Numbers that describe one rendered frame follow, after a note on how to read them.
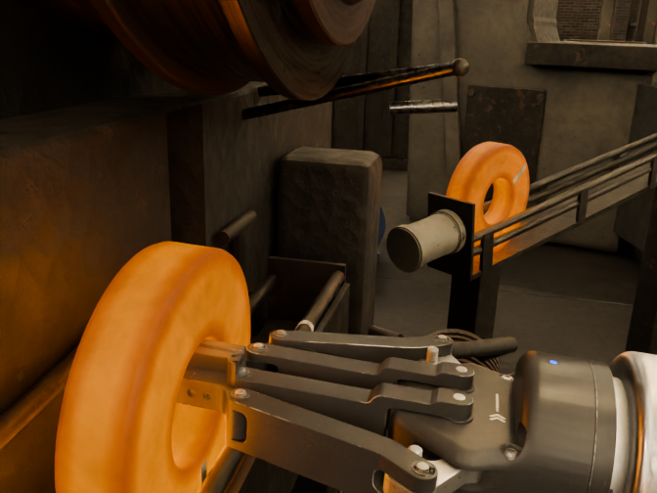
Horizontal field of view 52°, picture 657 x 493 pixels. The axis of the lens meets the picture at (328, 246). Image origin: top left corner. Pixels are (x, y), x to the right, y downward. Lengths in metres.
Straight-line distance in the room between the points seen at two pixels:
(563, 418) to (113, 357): 0.18
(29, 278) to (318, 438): 0.16
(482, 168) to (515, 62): 2.23
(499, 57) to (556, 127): 0.40
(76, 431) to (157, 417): 0.03
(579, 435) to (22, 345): 0.26
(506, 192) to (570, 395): 0.70
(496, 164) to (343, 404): 0.66
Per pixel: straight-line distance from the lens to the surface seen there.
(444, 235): 0.86
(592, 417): 0.30
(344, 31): 0.45
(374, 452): 0.28
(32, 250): 0.36
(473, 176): 0.89
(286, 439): 0.29
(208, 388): 0.32
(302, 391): 0.31
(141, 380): 0.28
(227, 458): 0.38
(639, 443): 0.29
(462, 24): 3.18
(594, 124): 3.08
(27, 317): 0.36
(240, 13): 0.32
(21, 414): 0.35
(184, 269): 0.31
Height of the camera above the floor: 0.93
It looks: 18 degrees down
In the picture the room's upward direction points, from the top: 2 degrees clockwise
